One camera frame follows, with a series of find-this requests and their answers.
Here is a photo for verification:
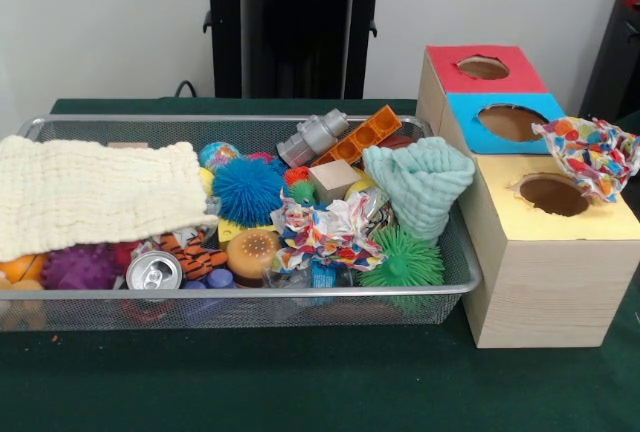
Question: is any plain wooden cube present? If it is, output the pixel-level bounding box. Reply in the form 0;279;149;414
308;159;362;203

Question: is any light blue muslin cloth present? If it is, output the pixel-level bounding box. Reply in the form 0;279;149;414
362;135;476;247

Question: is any toy burger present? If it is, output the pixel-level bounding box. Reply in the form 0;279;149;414
224;229;282;288

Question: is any cream muslin cloth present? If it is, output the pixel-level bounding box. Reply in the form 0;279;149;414
0;134;220;263

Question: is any wooden box with three holes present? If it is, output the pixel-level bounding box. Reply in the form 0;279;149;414
416;44;640;350

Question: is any large blue spiky ball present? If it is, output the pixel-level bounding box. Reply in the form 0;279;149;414
212;155;290;228

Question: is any orange toy block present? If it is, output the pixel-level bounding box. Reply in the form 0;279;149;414
312;105;403;168

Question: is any silver drink can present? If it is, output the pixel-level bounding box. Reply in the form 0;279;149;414
125;250;184;292

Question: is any colourful printed paper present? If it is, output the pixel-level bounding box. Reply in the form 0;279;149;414
269;189;389;273
530;115;640;203

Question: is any silver grey plastic toy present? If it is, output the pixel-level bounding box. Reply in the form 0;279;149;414
276;108;350;168

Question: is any wire mesh bin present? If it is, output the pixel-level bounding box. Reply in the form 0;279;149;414
0;114;483;332

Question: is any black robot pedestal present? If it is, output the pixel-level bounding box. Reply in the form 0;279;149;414
192;0;404;100

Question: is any green spiky ball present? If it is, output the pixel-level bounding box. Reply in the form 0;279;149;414
357;225;445;289

